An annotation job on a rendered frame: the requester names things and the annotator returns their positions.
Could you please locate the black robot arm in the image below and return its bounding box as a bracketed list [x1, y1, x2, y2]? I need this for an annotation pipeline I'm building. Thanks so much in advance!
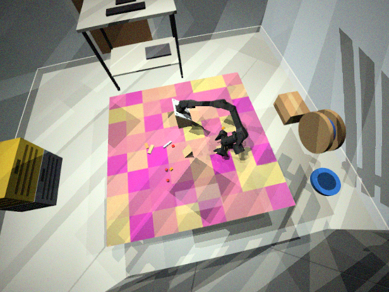
[175, 99, 249, 155]

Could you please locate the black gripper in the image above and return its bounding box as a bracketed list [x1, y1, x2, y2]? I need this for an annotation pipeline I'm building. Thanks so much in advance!
[214, 130, 232, 156]

